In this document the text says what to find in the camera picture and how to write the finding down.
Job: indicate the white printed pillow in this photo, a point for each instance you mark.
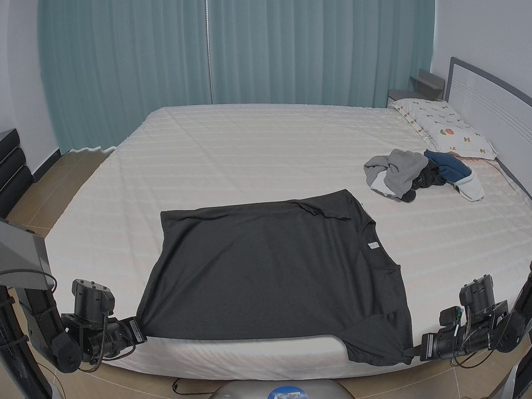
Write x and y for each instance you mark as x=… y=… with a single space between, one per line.
x=449 y=127

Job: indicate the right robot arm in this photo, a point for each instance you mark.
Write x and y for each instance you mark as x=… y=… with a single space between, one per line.
x=507 y=331

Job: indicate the grey bedside table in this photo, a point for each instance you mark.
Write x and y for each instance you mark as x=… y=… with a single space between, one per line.
x=424 y=85

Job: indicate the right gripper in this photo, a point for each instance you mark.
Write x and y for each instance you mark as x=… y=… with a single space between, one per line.
x=436 y=345

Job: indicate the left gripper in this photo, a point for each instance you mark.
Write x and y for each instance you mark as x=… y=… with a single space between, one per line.
x=135 y=333

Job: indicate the pile of clothes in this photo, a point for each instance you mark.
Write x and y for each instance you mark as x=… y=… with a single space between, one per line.
x=399 y=168

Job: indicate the black T-shirt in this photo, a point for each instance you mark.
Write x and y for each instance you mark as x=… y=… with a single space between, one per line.
x=270 y=272

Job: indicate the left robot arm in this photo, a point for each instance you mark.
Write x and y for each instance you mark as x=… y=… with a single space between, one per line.
x=25 y=256

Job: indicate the bed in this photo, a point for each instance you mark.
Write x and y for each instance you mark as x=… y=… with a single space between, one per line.
x=270 y=148

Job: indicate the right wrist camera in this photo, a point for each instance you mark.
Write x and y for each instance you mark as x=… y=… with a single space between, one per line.
x=451 y=316

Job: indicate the black chest of drawers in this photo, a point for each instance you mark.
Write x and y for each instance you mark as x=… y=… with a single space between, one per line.
x=12 y=168

